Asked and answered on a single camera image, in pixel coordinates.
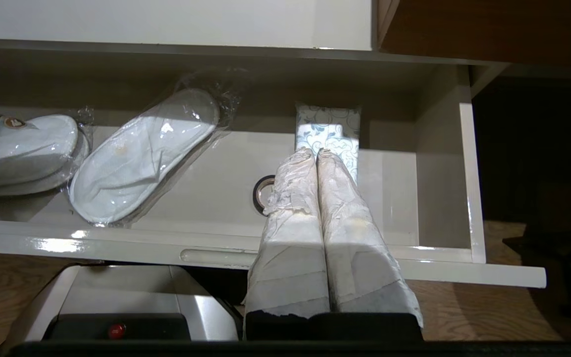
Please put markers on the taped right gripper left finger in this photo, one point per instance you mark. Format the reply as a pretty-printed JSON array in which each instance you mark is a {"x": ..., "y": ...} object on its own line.
[{"x": 290, "y": 258}]

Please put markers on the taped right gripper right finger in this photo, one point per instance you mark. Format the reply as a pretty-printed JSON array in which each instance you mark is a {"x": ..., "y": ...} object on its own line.
[{"x": 360, "y": 263}]

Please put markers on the dark adhesive tape roll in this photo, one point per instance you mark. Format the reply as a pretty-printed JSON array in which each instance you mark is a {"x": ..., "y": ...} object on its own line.
[{"x": 260, "y": 193}]

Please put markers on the white cabinet drawer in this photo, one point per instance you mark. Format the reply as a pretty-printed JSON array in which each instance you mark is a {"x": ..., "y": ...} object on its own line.
[{"x": 439, "y": 173}]

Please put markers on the white black robot base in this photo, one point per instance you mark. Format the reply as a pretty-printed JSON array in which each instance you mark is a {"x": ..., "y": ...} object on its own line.
[{"x": 132, "y": 292}]

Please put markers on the blue patterned tissue pack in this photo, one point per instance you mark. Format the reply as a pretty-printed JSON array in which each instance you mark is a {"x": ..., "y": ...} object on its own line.
[{"x": 327, "y": 129}]

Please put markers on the red emergency stop button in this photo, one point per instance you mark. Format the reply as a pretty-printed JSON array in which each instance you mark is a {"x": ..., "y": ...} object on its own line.
[{"x": 117, "y": 330}]

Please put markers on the black stand legs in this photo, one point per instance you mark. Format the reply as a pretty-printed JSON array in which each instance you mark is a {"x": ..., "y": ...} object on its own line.
[{"x": 553, "y": 248}]

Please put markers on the white glossy cabinet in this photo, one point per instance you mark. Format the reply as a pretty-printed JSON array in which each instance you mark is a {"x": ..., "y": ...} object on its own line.
[{"x": 166, "y": 20}]

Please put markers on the brown wooden side cabinet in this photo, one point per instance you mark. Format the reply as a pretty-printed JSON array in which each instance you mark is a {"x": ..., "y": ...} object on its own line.
[{"x": 488, "y": 25}]

